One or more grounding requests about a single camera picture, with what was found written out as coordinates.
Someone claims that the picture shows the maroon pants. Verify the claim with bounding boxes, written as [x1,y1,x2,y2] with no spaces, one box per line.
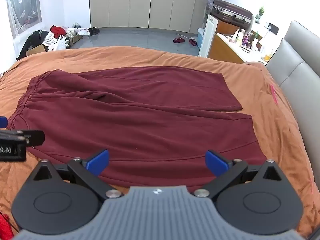
[6,65,268,188]

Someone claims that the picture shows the red cloth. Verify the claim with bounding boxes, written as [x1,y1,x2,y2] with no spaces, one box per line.
[50,25,67,38]

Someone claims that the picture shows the white plastic bag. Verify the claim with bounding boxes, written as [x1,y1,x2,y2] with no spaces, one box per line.
[47,35,68,52]

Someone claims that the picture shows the red fabric item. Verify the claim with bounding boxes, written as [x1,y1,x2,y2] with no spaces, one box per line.
[0,211,15,240]

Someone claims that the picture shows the cardboard box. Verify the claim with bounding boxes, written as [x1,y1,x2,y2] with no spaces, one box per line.
[26,44,47,56]

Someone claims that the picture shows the orange blanket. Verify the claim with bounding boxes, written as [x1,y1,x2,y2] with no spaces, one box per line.
[0,45,320,238]

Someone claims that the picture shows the wooden desk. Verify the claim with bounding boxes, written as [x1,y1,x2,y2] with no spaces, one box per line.
[209,19,267,64]

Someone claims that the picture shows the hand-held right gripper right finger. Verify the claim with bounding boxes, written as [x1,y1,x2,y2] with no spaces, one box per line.
[194,150,286,201]

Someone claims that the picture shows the small potted plant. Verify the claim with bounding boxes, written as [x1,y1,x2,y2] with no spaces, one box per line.
[254,5,266,24]

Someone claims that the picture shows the sheer patterned curtain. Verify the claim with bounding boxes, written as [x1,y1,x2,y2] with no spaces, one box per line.
[4,0,43,39]

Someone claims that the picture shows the white cabinet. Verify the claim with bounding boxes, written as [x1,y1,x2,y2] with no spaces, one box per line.
[198,14,219,58]

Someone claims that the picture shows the black clothing pile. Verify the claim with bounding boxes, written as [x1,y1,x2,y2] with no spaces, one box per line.
[15,30,51,61]

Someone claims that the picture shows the grey padded headboard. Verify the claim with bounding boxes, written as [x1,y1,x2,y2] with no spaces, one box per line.
[265,20,320,157]

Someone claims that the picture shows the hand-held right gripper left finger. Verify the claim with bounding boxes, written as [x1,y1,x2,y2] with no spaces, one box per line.
[32,149,123,201]

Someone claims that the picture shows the dark brown suitcase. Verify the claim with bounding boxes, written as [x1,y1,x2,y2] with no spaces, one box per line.
[209,0,253,30]

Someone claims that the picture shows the beige wardrobe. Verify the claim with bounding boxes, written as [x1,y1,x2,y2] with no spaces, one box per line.
[89,0,212,34]

